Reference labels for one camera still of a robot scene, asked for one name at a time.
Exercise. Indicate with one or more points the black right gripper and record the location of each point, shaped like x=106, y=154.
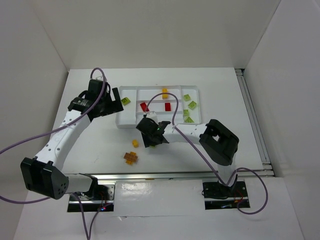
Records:
x=149, y=138

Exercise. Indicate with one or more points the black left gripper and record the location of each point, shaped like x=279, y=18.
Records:
x=115, y=103

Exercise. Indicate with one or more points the small yellow lego brick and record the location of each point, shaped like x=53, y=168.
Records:
x=135, y=143

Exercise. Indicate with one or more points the light green lego brick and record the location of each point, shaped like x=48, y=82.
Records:
x=125, y=101

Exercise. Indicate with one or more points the orange yellow lego cross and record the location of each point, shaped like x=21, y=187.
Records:
x=130, y=158

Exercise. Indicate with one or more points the red lego with green top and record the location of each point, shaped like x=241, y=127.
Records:
x=144, y=107

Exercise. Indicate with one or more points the red lego brick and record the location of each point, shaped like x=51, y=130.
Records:
x=167, y=106

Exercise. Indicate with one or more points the green lego brick bin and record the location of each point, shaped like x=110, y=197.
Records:
x=192, y=105
x=189, y=120

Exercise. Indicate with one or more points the yellow tall lego brick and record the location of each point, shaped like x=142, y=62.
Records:
x=164, y=93

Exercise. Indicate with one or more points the pale green large lego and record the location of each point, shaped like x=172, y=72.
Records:
x=186, y=113

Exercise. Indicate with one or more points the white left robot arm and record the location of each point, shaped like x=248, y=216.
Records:
x=43, y=174

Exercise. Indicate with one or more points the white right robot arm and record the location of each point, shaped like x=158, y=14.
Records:
x=219, y=143

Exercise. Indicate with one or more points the white divided sorting tray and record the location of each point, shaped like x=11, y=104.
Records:
x=152, y=96

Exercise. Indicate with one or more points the aluminium rail front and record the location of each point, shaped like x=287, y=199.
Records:
x=175, y=175

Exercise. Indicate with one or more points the aluminium rail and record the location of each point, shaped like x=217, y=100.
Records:
x=175, y=175
x=262, y=149

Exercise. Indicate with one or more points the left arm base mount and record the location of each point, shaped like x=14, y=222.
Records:
x=102, y=195

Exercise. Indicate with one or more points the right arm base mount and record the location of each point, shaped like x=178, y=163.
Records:
x=219, y=197

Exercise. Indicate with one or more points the aluminium rail right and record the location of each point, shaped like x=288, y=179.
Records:
x=262, y=149

